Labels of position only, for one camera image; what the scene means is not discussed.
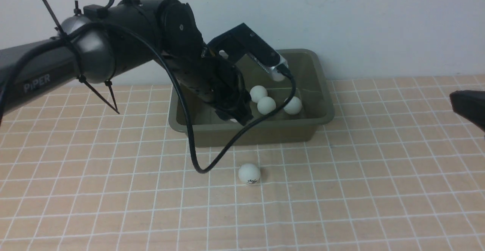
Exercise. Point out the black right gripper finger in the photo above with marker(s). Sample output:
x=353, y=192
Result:
x=470, y=104

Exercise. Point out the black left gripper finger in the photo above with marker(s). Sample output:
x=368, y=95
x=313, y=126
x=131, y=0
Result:
x=241, y=114

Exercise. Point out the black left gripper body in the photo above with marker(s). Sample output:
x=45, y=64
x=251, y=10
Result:
x=214, y=79

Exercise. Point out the white ball logo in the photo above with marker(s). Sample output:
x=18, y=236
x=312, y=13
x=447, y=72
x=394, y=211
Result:
x=294, y=106

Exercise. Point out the white ball with logo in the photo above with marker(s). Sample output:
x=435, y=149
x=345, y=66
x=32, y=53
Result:
x=249, y=173

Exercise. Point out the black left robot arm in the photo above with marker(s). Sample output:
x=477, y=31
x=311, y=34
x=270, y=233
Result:
x=99, y=43

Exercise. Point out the olive green plastic bin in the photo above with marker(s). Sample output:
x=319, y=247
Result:
x=311, y=88

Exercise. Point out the peach checkered tablecloth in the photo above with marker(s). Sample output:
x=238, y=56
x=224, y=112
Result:
x=395, y=170

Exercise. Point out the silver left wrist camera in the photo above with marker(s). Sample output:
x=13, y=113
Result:
x=241, y=41

